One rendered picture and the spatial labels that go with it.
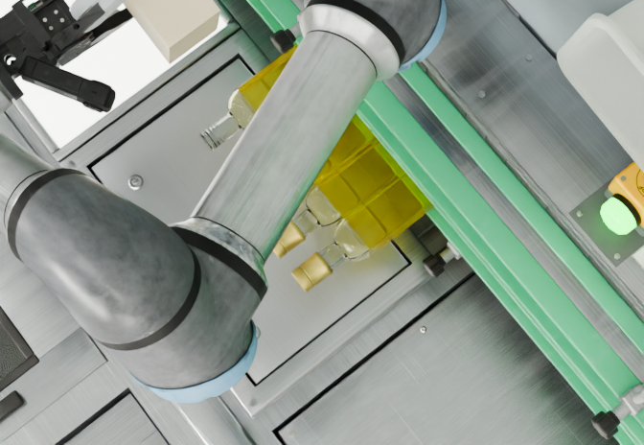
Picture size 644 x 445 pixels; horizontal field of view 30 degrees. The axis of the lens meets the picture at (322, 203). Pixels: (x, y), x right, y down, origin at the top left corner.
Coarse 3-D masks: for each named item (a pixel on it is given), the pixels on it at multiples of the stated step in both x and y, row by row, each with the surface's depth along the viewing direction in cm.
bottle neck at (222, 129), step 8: (224, 120) 162; (232, 120) 162; (208, 128) 162; (216, 128) 162; (224, 128) 162; (232, 128) 162; (200, 136) 163; (208, 136) 161; (216, 136) 161; (224, 136) 162; (208, 144) 161; (216, 144) 162
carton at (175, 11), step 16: (128, 0) 143; (144, 0) 140; (160, 0) 140; (176, 0) 140; (192, 0) 141; (208, 0) 141; (144, 16) 141; (160, 16) 140; (176, 16) 140; (192, 16) 140; (208, 16) 141; (160, 32) 140; (176, 32) 140; (192, 32) 141; (208, 32) 150; (160, 48) 148; (176, 48) 144
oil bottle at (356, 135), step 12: (360, 120) 159; (348, 132) 159; (360, 132) 159; (336, 144) 158; (348, 144) 158; (360, 144) 159; (336, 156) 158; (348, 156) 159; (324, 168) 158; (336, 168) 160
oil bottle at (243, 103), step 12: (276, 60) 162; (288, 60) 162; (264, 72) 162; (276, 72) 162; (252, 84) 161; (264, 84) 161; (240, 96) 161; (252, 96) 161; (264, 96) 161; (228, 108) 162; (240, 108) 161; (252, 108) 161; (240, 120) 161
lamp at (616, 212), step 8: (608, 200) 138; (616, 200) 137; (624, 200) 136; (608, 208) 137; (616, 208) 136; (624, 208) 136; (632, 208) 136; (608, 216) 137; (616, 216) 136; (624, 216) 136; (632, 216) 136; (608, 224) 138; (616, 224) 136; (624, 224) 136; (632, 224) 137; (616, 232) 138; (624, 232) 137
